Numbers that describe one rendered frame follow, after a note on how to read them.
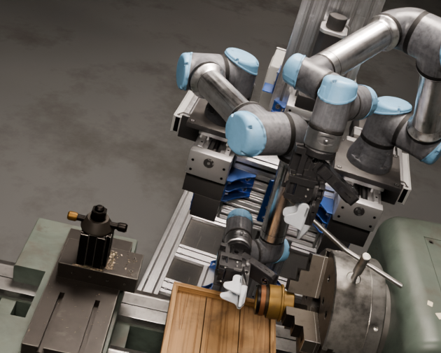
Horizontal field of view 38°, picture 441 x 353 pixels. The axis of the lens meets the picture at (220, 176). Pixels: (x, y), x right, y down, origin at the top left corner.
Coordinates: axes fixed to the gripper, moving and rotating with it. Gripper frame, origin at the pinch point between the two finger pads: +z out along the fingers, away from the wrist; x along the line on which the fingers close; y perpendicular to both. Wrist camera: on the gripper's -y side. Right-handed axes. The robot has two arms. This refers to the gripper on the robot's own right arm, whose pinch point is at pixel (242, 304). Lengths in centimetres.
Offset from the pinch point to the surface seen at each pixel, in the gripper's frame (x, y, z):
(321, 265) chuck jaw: 11.1, -17.1, -8.0
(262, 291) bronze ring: 3.5, -4.2, -2.6
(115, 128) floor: -108, 67, -246
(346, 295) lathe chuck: 14.1, -21.3, 4.6
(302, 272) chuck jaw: 8.7, -12.9, -6.4
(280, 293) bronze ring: 4.3, -8.4, -2.3
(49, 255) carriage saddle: -15, 52, -18
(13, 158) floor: -108, 114, -188
